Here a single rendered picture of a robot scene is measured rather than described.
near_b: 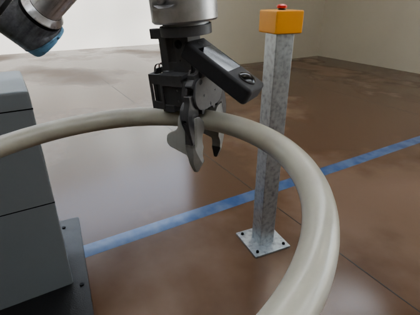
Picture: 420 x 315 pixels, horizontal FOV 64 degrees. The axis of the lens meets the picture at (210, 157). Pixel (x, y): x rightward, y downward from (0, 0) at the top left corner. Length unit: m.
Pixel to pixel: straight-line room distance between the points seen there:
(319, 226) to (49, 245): 1.32
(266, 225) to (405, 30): 5.43
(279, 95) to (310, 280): 1.21
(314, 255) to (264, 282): 1.34
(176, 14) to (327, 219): 0.30
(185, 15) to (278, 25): 0.89
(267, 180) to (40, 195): 0.92
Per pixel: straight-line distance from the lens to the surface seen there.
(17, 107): 1.26
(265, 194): 1.57
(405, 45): 6.70
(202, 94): 0.48
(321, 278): 0.24
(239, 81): 0.44
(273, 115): 1.42
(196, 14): 0.45
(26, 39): 1.37
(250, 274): 1.61
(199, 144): 0.50
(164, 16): 0.46
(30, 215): 1.42
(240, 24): 6.41
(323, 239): 0.26
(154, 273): 1.62
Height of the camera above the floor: 1.12
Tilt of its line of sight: 25 degrees down
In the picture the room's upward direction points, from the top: straight up
